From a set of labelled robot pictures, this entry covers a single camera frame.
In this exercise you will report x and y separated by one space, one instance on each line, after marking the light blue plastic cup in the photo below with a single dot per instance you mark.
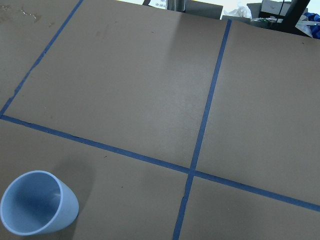
37 202

